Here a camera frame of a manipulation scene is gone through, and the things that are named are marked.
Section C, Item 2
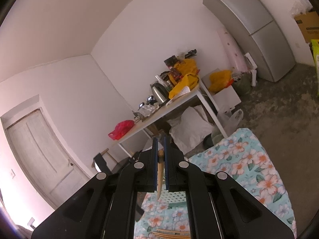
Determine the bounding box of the mint green utensil caddy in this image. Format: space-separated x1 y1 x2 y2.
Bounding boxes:
142 190 187 207

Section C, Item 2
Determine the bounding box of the wooden chair black seat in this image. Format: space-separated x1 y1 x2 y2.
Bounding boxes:
91 148 118 175

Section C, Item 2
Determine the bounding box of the wooden chopstick two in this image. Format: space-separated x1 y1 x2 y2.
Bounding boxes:
153 232 191 239

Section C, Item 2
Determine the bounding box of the white side table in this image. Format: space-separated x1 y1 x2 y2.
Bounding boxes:
112 80 228 157

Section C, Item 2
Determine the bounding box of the red plastic bag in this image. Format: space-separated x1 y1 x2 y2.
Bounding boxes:
108 120 135 140

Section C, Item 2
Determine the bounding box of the floral blue tablecloth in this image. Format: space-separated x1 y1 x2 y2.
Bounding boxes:
134 128 297 238

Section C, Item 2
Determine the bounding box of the silver refrigerator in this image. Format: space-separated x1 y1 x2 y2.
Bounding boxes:
203 0 296 82

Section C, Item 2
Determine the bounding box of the pink rolled mat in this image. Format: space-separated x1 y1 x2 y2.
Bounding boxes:
217 27 248 73

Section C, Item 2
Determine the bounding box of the clear plastic bag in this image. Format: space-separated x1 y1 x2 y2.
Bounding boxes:
217 109 243 136

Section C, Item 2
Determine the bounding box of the cardboard box by wall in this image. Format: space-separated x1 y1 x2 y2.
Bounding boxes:
294 11 319 43

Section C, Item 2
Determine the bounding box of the yellow bag under table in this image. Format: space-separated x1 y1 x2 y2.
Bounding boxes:
208 70 234 93

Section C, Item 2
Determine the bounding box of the green rice bag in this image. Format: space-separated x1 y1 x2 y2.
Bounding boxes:
311 39 319 74

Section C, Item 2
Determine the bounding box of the white panel door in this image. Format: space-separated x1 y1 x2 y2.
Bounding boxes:
5 109 89 209

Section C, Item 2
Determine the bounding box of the wooden chopstick four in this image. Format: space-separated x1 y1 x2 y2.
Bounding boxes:
157 149 164 200

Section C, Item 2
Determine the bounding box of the white sack under table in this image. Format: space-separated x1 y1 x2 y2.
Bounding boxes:
167 105 214 154

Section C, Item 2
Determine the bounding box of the steel electric kettle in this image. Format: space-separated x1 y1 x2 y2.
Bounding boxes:
151 83 169 105

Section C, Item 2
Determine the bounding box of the yellow bag on table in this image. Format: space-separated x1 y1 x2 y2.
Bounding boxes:
169 58 199 99

